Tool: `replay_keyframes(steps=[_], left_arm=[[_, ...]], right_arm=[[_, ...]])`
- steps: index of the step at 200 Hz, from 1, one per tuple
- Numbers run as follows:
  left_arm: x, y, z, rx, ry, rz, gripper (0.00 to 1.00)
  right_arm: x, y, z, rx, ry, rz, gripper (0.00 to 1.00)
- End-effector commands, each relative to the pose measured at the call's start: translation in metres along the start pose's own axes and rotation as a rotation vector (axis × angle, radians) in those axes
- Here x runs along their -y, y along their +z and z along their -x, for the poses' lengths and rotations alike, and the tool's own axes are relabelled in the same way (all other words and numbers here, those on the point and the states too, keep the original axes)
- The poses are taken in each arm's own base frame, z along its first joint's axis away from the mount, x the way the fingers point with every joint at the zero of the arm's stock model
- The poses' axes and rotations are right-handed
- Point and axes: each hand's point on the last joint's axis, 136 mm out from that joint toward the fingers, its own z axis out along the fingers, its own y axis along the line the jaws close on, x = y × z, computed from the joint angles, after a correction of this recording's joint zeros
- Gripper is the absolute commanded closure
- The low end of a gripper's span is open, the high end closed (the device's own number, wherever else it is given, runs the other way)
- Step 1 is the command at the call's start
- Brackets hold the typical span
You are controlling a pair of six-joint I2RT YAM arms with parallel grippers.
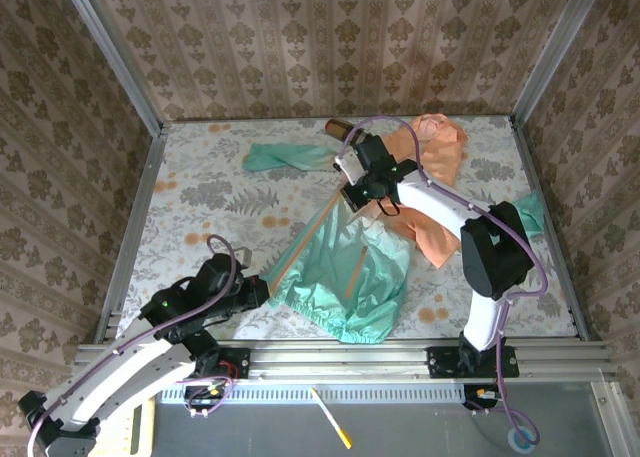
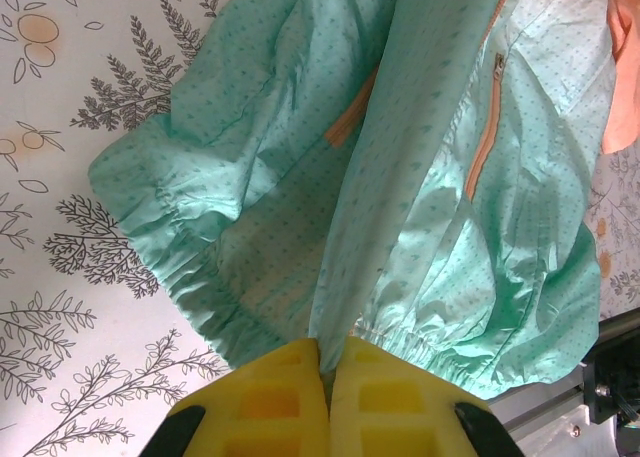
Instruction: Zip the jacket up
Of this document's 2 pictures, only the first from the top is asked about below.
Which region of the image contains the peach and mint zip jacket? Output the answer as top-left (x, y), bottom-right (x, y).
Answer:
top-left (242, 112), bottom-right (545, 346)

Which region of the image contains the floral leaf print tablecloth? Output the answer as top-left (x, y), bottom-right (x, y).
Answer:
top-left (117, 116), bottom-right (580, 341)

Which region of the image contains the white stick with yellow tip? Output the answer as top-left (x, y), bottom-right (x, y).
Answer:
top-left (309, 386), bottom-right (355, 451)

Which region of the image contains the blue and white round sticker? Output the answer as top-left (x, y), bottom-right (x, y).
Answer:
top-left (507, 424), bottom-right (541, 452)

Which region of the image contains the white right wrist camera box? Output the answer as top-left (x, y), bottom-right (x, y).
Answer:
top-left (333, 149), bottom-right (372, 187)

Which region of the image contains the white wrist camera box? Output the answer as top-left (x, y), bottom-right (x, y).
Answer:
top-left (333, 149), bottom-right (372, 187)
top-left (230, 246), bottom-right (254, 271)

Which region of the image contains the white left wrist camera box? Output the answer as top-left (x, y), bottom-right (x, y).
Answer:
top-left (230, 246), bottom-right (254, 271)

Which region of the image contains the aluminium side frame rail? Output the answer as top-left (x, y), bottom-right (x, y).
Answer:
top-left (508, 115), bottom-right (599, 341)
top-left (93, 121), bottom-right (169, 344)

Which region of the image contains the black connector board with wires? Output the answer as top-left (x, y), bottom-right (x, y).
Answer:
top-left (182, 376), bottom-right (236, 414)
top-left (460, 383), bottom-right (502, 413)

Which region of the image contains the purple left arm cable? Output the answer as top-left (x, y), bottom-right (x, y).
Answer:
top-left (25, 234), bottom-right (247, 457)

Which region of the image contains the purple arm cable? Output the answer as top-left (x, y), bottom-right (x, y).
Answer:
top-left (25, 234), bottom-right (247, 457)
top-left (335, 115), bottom-right (550, 447)

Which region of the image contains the slotted grey cable duct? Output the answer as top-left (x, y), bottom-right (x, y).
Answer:
top-left (158, 384), bottom-right (467, 404)

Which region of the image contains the aluminium front frame rail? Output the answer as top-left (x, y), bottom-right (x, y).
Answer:
top-left (75, 340), bottom-right (614, 384)

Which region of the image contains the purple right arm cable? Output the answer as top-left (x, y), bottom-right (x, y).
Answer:
top-left (335, 115), bottom-right (550, 447)

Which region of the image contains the aluminium frame corner post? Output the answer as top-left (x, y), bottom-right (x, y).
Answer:
top-left (57, 0), bottom-right (167, 134)
top-left (510, 0), bottom-right (604, 124)

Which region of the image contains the grey metal base plate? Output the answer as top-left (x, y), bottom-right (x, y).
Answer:
top-left (152, 381), bottom-right (614, 457)

